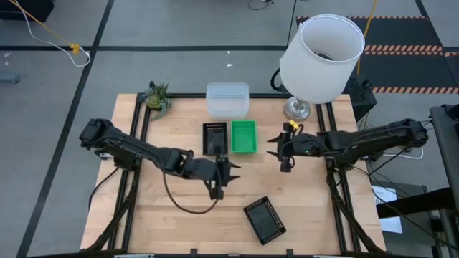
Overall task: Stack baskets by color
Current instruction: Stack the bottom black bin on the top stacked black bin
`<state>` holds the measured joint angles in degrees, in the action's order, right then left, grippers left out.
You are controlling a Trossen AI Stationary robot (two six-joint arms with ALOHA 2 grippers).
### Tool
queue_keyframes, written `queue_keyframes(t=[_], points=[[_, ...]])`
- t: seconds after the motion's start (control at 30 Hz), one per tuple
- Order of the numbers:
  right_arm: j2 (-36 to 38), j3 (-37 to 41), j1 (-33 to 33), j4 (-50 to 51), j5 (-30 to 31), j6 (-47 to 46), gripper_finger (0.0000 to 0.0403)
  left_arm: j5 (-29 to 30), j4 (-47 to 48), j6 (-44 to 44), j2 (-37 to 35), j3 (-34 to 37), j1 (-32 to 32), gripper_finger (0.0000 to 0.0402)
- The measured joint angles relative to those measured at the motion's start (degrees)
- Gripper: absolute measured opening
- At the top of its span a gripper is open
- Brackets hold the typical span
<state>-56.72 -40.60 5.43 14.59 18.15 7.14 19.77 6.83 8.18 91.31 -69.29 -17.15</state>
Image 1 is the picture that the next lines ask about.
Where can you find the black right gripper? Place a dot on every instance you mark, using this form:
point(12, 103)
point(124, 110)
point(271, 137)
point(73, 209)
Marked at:
point(305, 145)

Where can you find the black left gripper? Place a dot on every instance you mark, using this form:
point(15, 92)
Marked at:
point(208, 170)

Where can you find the green plastic basket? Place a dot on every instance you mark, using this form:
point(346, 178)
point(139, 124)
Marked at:
point(244, 137)

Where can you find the clear plastic bin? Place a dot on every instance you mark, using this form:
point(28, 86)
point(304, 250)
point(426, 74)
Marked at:
point(227, 102)

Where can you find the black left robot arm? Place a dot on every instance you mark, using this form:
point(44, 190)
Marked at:
point(136, 148)

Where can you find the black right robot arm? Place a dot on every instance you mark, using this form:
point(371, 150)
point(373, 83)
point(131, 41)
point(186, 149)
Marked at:
point(376, 138)

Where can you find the black plastic basket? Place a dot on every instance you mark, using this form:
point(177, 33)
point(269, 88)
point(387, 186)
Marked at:
point(264, 219)
point(215, 138)

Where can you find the white shade table lamp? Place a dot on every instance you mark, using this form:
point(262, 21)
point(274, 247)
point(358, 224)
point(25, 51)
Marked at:
point(315, 71)

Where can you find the black electronics box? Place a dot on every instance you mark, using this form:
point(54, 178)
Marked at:
point(360, 96)

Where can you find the potted succulent plant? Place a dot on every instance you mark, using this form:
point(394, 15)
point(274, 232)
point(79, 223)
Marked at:
point(157, 98)

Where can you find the white paper sheet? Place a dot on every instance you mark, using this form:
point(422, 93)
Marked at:
point(391, 224)

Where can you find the black orange striped floor mat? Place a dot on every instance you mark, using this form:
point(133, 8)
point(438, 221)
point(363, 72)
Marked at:
point(394, 34)

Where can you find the black equipment stand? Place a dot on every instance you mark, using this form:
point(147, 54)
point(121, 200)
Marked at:
point(446, 143)

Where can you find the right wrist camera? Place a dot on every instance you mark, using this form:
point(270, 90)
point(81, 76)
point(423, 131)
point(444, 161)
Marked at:
point(287, 165)

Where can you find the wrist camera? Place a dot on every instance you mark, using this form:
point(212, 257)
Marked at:
point(217, 193)
point(287, 165)

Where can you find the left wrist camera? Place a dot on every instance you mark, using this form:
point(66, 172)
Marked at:
point(217, 193)

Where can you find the black table frame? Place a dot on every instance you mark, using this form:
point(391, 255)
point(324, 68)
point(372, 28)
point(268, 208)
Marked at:
point(186, 95)

